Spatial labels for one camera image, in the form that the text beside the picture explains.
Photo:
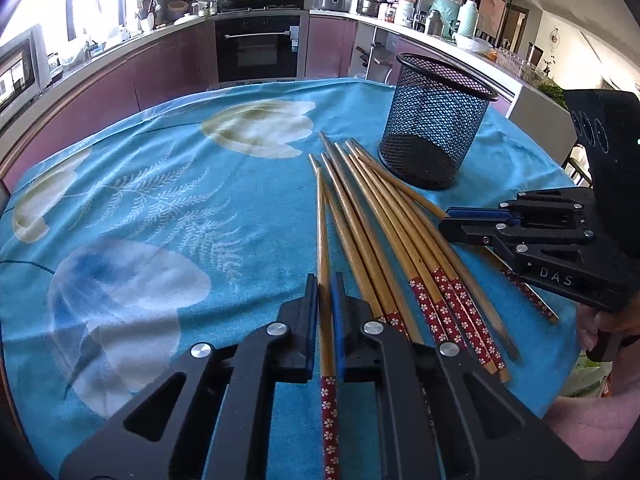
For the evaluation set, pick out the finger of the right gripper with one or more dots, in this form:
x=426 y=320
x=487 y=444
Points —
x=480 y=237
x=473 y=216

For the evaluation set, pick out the mint green kettle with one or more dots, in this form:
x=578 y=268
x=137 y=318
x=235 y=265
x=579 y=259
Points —
x=448 y=10

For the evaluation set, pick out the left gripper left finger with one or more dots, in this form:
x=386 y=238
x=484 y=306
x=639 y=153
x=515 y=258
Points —
x=209 y=415

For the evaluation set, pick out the blue floral tablecloth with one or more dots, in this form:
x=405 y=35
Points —
x=194 y=220

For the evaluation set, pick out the silver microwave oven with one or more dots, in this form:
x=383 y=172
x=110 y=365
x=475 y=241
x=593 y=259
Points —
x=25 y=71

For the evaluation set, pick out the pink sleeve forearm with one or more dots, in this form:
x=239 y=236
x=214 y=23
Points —
x=595 y=428

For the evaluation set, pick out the black mesh utensil holder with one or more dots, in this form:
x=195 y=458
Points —
x=436 y=111

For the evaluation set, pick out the black camera box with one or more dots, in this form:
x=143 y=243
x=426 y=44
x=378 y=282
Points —
x=607 y=126

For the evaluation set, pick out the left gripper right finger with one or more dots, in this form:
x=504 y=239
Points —
x=438 y=413

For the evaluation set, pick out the right hand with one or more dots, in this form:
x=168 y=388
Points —
x=607 y=327

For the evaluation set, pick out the bamboo chopstick red handle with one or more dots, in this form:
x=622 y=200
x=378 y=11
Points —
x=446 y=276
x=349 y=245
x=417 y=199
x=391 y=299
x=328 y=383
x=448 y=308
x=393 y=223
x=388 y=247

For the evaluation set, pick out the black built-in oven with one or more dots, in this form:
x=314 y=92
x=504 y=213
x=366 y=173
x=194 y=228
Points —
x=257 y=47

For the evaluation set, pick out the purple kitchen cabinets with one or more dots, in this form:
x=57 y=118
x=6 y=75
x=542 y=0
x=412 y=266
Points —
x=182 y=59

